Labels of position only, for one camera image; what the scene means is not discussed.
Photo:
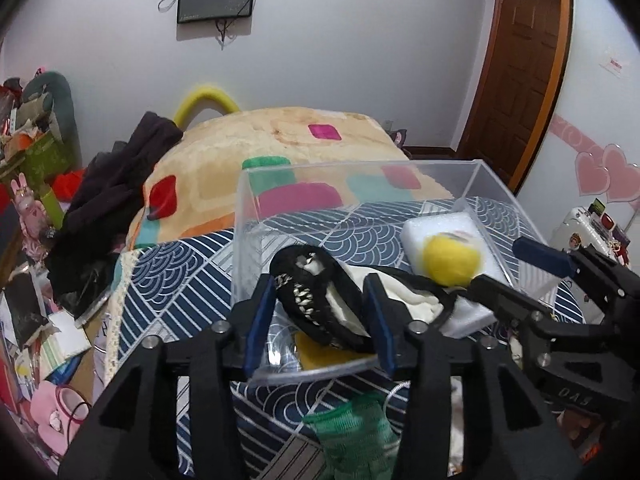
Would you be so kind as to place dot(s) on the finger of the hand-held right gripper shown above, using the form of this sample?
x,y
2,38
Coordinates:
x,y
542,256
500,300

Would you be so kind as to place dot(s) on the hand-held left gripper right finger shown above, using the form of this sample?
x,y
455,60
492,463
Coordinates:
x,y
381,332

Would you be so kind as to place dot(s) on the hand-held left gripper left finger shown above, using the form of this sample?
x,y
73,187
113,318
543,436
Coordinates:
x,y
258,322

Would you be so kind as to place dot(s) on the white cloth with black trim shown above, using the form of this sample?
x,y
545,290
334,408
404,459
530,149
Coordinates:
x,y
420,305

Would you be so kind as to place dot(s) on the yellow fuzzy ball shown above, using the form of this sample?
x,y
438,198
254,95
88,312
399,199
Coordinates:
x,y
452,260

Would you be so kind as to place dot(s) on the clear plastic box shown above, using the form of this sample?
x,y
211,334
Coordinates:
x,y
250,240

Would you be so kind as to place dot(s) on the white suitcase with stickers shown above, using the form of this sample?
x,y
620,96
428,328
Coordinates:
x,y
580,235

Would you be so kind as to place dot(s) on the yellow sponge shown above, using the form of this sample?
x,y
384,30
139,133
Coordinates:
x,y
320,352

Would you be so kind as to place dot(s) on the blue wave-pattern sheet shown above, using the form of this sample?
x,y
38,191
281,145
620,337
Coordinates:
x,y
170,280

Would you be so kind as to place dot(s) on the green knitted glove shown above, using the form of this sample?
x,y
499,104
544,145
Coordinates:
x,y
355,435

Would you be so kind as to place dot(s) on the brown wooden door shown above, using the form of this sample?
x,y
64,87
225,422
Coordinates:
x,y
520,70

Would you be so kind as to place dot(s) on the beige blanket with coloured squares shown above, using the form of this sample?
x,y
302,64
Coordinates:
x,y
260,135

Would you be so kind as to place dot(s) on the dark clothes pile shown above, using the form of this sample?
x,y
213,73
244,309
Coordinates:
x,y
115,185

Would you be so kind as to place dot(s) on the pink slipper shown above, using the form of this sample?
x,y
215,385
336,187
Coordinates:
x,y
50,412

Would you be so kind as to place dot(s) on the black notebook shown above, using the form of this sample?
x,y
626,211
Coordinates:
x,y
27,310

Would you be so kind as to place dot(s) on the red cloth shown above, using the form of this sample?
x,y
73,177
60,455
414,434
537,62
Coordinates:
x,y
70,184

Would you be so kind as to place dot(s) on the yellow foam tube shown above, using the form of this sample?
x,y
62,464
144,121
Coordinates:
x,y
200,96

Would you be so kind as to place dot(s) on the pink rabbit toy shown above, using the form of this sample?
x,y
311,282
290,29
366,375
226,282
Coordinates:
x,y
31,210

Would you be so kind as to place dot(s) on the green cardboard box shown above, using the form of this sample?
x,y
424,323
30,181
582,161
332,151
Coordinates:
x,y
40,157

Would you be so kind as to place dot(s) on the green cushioned chair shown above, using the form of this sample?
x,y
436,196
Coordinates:
x,y
55,105

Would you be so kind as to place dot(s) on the pink heart wall stickers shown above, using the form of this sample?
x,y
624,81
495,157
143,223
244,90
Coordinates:
x,y
607,175

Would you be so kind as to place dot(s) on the white wall label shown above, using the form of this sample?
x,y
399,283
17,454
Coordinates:
x,y
613,65

